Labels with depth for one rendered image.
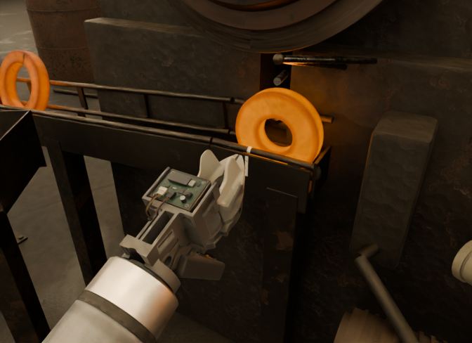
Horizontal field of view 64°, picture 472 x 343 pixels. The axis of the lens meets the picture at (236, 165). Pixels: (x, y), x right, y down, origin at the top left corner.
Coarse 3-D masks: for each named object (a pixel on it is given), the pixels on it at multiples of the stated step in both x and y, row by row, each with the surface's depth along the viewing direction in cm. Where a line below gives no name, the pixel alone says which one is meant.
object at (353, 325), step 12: (360, 312) 59; (348, 324) 57; (360, 324) 56; (372, 324) 56; (384, 324) 57; (336, 336) 57; (348, 336) 56; (360, 336) 55; (372, 336) 55; (384, 336) 55; (396, 336) 55; (420, 336) 55; (432, 336) 56
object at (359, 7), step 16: (176, 0) 60; (352, 0) 48; (368, 0) 47; (192, 16) 60; (320, 16) 50; (336, 16) 49; (352, 16) 48; (208, 32) 60; (224, 32) 58; (240, 32) 57; (256, 32) 56; (272, 32) 55; (288, 32) 53; (304, 32) 52; (320, 32) 51; (336, 32) 50; (240, 48) 58; (256, 48) 57; (272, 48) 56; (288, 48) 54
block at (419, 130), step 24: (384, 120) 55; (408, 120) 55; (432, 120) 55; (384, 144) 53; (408, 144) 51; (432, 144) 51; (384, 168) 54; (408, 168) 53; (360, 192) 59; (384, 192) 56; (408, 192) 54; (360, 216) 60; (384, 216) 58; (408, 216) 56; (360, 240) 62; (384, 240) 60; (384, 264) 62
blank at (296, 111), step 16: (256, 96) 63; (272, 96) 62; (288, 96) 61; (240, 112) 66; (256, 112) 65; (272, 112) 63; (288, 112) 62; (304, 112) 60; (240, 128) 68; (256, 128) 66; (304, 128) 62; (320, 128) 62; (256, 144) 67; (272, 144) 69; (304, 144) 63; (320, 144) 63; (304, 160) 64
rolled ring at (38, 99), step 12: (12, 60) 101; (24, 60) 99; (36, 60) 98; (0, 72) 105; (12, 72) 105; (36, 72) 97; (0, 84) 105; (12, 84) 106; (36, 84) 97; (48, 84) 99; (0, 96) 106; (12, 96) 106; (36, 96) 98; (48, 96) 100; (36, 108) 99
